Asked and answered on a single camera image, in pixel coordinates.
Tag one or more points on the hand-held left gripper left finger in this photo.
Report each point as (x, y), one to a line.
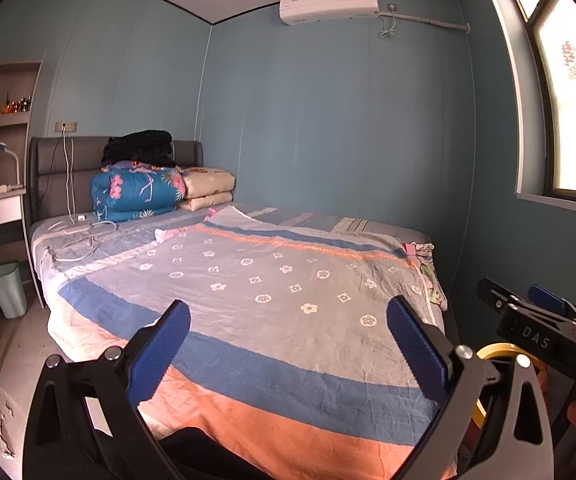
(160, 355)

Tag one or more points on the air conditioner wall socket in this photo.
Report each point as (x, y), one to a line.
(391, 7)

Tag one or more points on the pink and white small cloth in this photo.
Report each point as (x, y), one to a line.
(163, 235)

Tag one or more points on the black bin with yellow rim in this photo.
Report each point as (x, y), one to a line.
(500, 347)

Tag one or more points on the grey upholstered bed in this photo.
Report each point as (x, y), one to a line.
(53, 165)

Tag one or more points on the wrapped air conditioner pipe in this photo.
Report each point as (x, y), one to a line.
(433, 22)

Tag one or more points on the light green waste bin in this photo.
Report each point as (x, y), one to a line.
(10, 292)

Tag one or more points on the white air conditioner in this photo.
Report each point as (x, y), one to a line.
(328, 5)

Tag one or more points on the black clothes pile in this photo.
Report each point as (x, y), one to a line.
(140, 147)

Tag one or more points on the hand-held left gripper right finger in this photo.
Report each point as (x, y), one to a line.
(418, 355)

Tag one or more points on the blue floral folded quilt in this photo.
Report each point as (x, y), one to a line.
(133, 192)

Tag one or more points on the white desk lamp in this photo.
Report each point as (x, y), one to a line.
(0, 147)

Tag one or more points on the beige pillows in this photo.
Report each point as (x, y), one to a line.
(208, 185)

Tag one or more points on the patterned bedsheet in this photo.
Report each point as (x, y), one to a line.
(268, 270)

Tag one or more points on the window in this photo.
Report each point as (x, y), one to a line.
(573, 150)

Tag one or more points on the red paper window decoration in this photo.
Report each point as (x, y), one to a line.
(572, 60)

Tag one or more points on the wall power socket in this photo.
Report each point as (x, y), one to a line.
(65, 126)

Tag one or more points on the small bottles on shelf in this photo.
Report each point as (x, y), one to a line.
(18, 104)

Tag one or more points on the floral cloth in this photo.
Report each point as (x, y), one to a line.
(428, 270)

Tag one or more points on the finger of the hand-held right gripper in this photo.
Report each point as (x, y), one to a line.
(548, 297)
(495, 296)

